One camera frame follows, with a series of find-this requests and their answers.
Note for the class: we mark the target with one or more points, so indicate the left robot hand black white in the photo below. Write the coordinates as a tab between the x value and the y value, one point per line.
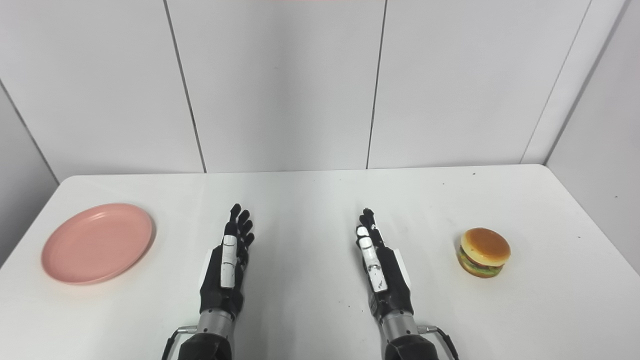
227	280

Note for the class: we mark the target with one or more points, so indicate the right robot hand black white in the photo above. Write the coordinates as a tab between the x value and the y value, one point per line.
385	280

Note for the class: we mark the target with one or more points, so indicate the toy hamburger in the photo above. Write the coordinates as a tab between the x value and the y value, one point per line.
483	252

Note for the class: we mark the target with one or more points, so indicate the pink round plate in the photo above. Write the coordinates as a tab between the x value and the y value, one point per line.
97	243

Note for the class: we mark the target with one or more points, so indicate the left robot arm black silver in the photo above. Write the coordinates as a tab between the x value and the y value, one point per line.
210	340

